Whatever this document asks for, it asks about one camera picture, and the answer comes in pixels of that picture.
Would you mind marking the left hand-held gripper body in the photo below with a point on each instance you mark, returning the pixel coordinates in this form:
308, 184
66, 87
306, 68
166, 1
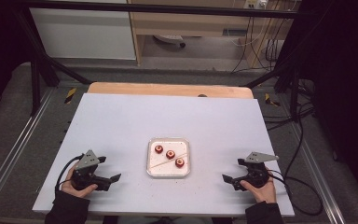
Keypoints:
87, 161

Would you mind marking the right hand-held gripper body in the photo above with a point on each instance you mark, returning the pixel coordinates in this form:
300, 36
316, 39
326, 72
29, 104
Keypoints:
257, 175

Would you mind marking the white square tray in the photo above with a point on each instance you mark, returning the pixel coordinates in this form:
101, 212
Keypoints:
158, 170

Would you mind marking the thin wooden skewer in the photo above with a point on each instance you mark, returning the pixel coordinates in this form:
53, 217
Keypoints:
161, 164

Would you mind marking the red hawthorn fruit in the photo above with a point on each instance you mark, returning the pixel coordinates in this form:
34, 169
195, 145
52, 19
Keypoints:
179, 162
170, 154
158, 149

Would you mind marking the person's right hand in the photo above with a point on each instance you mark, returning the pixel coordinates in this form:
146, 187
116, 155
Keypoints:
265, 194

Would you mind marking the person's left hand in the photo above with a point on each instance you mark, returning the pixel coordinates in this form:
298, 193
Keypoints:
76, 192

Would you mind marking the yellow black tape strip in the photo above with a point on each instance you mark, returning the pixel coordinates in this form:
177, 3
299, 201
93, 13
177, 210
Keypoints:
70, 95
271, 100

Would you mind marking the wooden table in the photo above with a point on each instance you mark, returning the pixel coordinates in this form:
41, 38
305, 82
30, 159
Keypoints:
167, 90

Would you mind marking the white cabinet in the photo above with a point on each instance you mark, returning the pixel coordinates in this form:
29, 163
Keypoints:
84, 34

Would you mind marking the office chair base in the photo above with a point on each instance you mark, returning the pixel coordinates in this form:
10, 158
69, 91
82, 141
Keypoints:
169, 38

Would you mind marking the light wooden desk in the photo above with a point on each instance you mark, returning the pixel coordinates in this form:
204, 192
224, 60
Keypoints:
192, 23

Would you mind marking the white power strip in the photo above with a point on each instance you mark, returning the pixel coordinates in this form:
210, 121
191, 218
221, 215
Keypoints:
256, 3

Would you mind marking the aluminium floor rail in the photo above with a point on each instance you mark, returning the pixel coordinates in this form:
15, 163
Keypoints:
317, 168
18, 146

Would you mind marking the black metal frame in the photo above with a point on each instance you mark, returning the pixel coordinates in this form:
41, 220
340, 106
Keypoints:
167, 11

